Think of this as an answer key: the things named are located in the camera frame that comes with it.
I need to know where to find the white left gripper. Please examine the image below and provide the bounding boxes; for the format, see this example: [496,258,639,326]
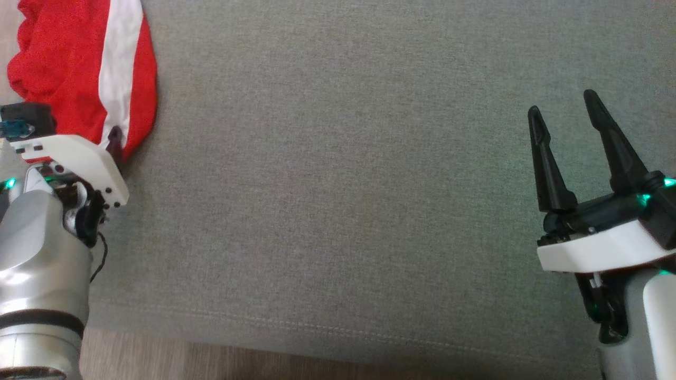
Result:
[10,127,130,248]

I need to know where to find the red white striped shorts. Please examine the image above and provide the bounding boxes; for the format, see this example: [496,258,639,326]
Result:
[6,0,159,162]

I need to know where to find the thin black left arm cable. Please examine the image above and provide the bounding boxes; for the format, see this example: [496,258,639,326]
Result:
[89,232,109,284]

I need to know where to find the blue left camera cable connector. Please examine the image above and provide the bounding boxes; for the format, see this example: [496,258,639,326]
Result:
[0,120,35,139]

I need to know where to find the large grey sofa seat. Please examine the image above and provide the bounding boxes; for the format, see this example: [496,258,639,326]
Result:
[79,0,676,380]

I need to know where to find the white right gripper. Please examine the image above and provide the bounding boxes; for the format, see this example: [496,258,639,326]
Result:
[528,89,676,344]

